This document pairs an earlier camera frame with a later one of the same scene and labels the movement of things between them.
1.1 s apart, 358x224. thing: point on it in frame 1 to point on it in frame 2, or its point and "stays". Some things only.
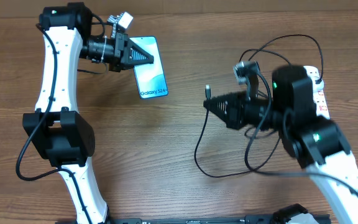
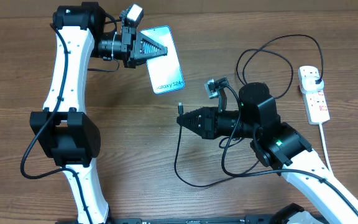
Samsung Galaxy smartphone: (150, 78) to (165, 71)
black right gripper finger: (219, 104) to (202, 121)
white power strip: (321, 107) stays
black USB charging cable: (208, 98) to (180, 111)
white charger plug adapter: (317, 88) stays
